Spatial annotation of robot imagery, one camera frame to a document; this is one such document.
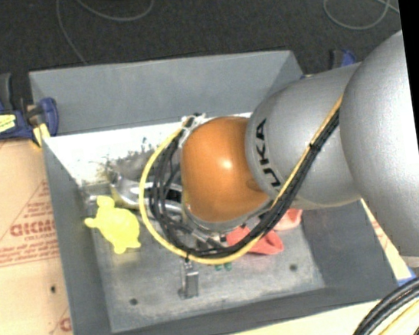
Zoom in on brown cardboard board, red print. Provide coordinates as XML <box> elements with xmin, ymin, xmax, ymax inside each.
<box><xmin>0</xmin><ymin>133</ymin><xmax>74</xmax><ymax>335</ymax></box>

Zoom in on red cloth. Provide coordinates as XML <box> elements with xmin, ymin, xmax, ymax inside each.
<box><xmin>223</xmin><ymin>206</ymin><xmax>309</xmax><ymax>262</ymax></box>

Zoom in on clear plastic bottle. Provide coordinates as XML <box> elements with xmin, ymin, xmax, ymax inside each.
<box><xmin>105</xmin><ymin>158</ymin><xmax>187</xmax><ymax>231</ymax></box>

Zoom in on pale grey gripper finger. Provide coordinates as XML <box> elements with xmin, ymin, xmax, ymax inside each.
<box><xmin>174</xmin><ymin>261</ymin><xmax>191</xmax><ymax>301</ymax></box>
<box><xmin>185</xmin><ymin>269</ymin><xmax>204</xmax><ymax>298</ymax></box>

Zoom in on grey metal bin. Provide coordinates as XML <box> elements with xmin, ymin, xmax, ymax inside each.
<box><xmin>28</xmin><ymin>22</ymin><xmax>418</xmax><ymax>335</ymax></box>

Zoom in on yellow toy turtle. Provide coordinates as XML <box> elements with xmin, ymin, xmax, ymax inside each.
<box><xmin>80</xmin><ymin>189</ymin><xmax>145</xmax><ymax>259</ymax></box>

